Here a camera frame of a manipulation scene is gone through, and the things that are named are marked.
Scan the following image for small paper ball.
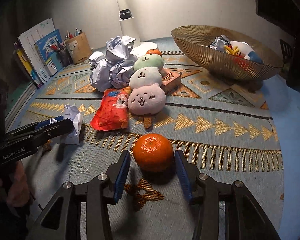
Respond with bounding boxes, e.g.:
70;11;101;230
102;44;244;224
52;104;83;145

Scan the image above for orange mandarin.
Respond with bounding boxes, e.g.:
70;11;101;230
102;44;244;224
133;133;174;172
146;49;162;56

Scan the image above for paper ball with red marks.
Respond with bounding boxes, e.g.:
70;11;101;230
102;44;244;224
209;35;230;53

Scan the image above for white blue duck plush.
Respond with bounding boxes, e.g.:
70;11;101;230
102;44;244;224
224;41;263;63

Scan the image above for person's left hand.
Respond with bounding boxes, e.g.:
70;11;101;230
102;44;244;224
6;160;30;207

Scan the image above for red snack packet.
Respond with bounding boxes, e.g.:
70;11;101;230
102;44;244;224
90;87;132;131

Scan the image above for blue cover book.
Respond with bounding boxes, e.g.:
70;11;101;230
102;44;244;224
34;29;63;76

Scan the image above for large crumpled paper ball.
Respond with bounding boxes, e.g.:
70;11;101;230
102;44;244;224
89;60;134;92

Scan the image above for black mesh pen holder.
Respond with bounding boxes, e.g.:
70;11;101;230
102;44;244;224
57;47;72;67

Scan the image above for yellow cover book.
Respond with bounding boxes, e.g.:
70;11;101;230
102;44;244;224
13;41;43;88

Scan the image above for bamboo pen holder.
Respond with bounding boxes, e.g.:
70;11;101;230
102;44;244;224
65;33;92;64

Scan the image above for patterned blue woven table mat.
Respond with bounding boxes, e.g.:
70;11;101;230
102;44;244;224
12;38;283;239

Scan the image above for three-face dango plush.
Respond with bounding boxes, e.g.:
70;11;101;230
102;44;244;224
128;54;166;129

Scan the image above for white cover book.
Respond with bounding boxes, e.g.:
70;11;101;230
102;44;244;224
18;18;55;84

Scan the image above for crumpled paper ball centre back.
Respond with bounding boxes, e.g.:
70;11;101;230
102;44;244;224
89;35;138;68

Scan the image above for white desk lamp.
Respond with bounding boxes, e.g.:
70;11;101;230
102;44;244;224
117;0;158;57

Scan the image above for orange mandarin by lamp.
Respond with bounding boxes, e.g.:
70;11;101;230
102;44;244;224
146;49;162;56

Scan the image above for golden ribbed glass bowl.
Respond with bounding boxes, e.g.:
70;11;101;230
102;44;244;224
171;25;283;81

